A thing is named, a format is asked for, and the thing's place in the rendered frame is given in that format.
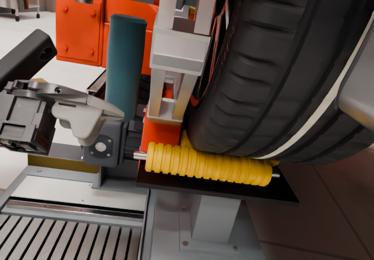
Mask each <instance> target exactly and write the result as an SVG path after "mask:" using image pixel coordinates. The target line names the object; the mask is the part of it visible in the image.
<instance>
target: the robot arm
mask: <svg viewBox="0 0 374 260"><path fill-rule="evenodd" d="M56 55H57V50H56V47H55V45H54V43H53V41H52V39H51V37H50V35H48V34H47V33H46V32H44V31H42V30H41V29H36V30H34V31H33V32H32V33H31V34H30V35H28V36H27V37H26V38H25V39H24V40H23V41H21V42H20V43H19V44H18V45H17V46H16V47H15V48H13V49H12V50H11V51H9V52H8V53H7V54H6V55H5V56H4V57H2V58H1V59H0V148H6V149H7V150H9V151H14V152H19V153H28V154H36V155H45V156H48V154H49V152H50V148H51V144H52V140H53V137H54V134H55V131H56V128H55V124H56V121H57V119H59V123H60V125H61V126H62V127H64V128H66V129H71V130H72V133H73V136H74V137H76V138H77V139H78V143H79V144H80V145H83V146H90V145H92V144H93V143H94V142H95V140H96V138H97V136H98V134H99V132H100V131H101V129H102V127H103V125H104V123H105V122H106V121H114V120H122V119H124V118H125V113H124V112H123V111H121V110H120V109H119V108H117V107H116V106H115V105H113V104H111V103H109V102H107V101H104V100H102V99H99V98H98V97H94V96H91V95H88V94H87V93H85V92H82V91H79V90H75V89H72V88H69V87H66V86H62V85H58V84H52V83H47V82H37V81H32V80H30V79H31V78H32V77H33V76H34V75H35V74H36V73H37V72H39V71H40V70H41V69H42V68H43V67H44V66H45V65H46V64H48V63H49V62H50V61H51V60H52V59H53V58H54V57H55V56H56ZM29 150H31V151H29ZM38 151H40V152H38Z"/></svg>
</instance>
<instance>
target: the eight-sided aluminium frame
mask: <svg viewBox="0 0 374 260"><path fill-rule="evenodd" d="M176 1H177V0H160V1H159V9H158V13H157V14H156V17H155V22H154V26H153V32H152V43H151V54H150V64H149V66H150V68H151V84H150V99H149V104H148V108H147V116H146V117H148V122H155V123H159V124H167V125H174V126H180V123H181V122H183V119H184V112H185V110H186V107H187V105H188V102H189V100H190V97H191V94H192V92H193V89H194V86H195V84H196V81H197V79H198V76H201V75H202V72H203V68H204V65H205V60H206V57H207V54H208V50H209V46H210V42H211V24H212V20H213V15H214V10H215V4H216V0H197V2H196V7H195V13H194V19H193V20H191V19H189V16H190V6H186V5H184V6H183V8H182V9H181V10H179V9H175V8H176ZM163 89H167V90H172V92H171V99H166V98H162V93H163Z"/></svg>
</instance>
